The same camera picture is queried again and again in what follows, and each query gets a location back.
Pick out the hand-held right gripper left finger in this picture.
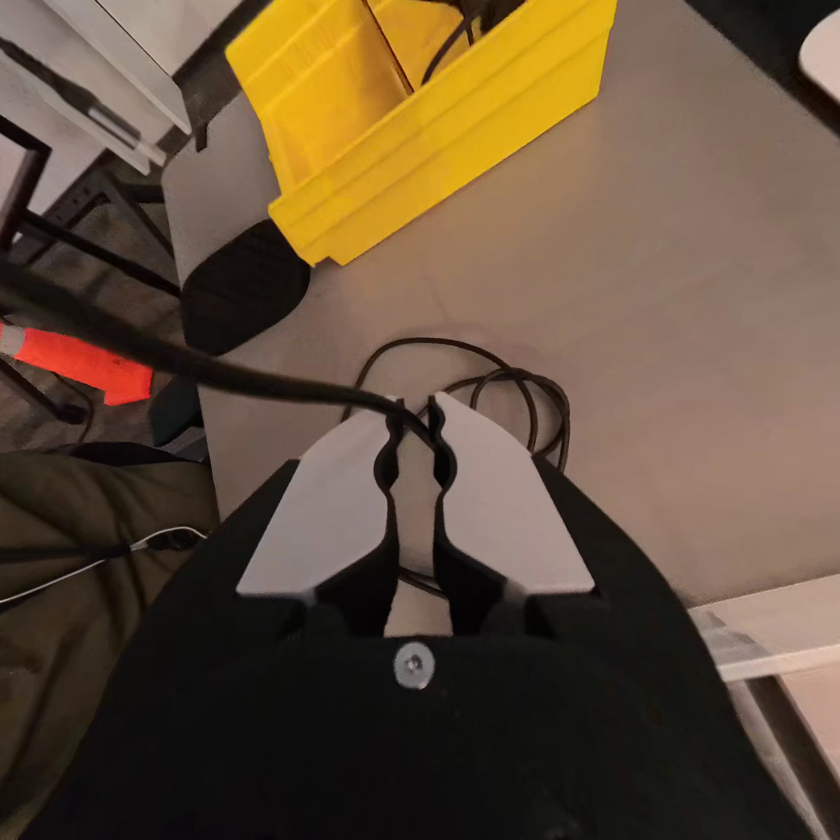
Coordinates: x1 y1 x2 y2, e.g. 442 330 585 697
235 394 408 620

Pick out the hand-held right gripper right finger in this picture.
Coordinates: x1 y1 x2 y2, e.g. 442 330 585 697
426 390 598 620

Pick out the thin black cable small plug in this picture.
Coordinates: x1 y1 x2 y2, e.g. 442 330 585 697
0 256 573 599

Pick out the yellow plastic bin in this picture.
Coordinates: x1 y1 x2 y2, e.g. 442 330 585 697
225 0 619 267

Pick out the thick black hub cable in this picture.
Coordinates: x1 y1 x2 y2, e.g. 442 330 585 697
420 0 529 88

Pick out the black quilted cushion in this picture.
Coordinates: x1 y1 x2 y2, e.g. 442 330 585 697
180 216 317 357

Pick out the orange floor cone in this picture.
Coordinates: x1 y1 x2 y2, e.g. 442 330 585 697
0 321 160 409

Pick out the thin white cord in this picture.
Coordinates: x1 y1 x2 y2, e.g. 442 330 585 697
0 524 211 607

